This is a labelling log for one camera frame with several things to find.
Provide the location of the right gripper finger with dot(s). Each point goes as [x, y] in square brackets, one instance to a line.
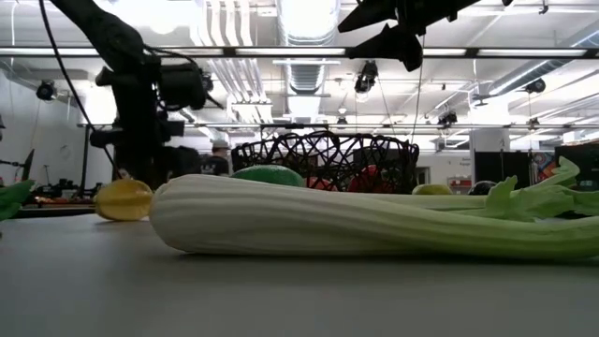
[374, 14]
[398, 49]

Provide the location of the black overhead frame beam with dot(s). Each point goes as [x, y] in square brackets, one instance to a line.
[210, 52]

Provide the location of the small red vegetable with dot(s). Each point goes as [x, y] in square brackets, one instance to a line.
[318, 184]

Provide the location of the green bell pepper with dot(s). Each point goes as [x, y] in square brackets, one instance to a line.
[269, 176]

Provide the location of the green apple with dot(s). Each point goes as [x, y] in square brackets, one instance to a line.
[431, 189]

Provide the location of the yellow star fruit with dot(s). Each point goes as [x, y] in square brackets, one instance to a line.
[122, 200]

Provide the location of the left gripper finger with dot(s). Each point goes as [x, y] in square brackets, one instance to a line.
[138, 164]

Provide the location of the red bell pepper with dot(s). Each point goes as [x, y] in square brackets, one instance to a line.
[369, 180]

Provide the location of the black ceiling spotlight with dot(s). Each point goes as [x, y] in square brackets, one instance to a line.
[448, 117]
[366, 77]
[45, 90]
[536, 85]

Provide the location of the pale green celery stalk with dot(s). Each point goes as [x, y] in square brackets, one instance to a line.
[281, 220]

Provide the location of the black partition panel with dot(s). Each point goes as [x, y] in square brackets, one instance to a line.
[501, 168]

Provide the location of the dark purple mangosteen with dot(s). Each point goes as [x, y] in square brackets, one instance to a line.
[481, 188]

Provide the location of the person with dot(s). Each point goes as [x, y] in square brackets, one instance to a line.
[217, 164]

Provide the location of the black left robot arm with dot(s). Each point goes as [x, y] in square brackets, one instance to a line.
[107, 33]

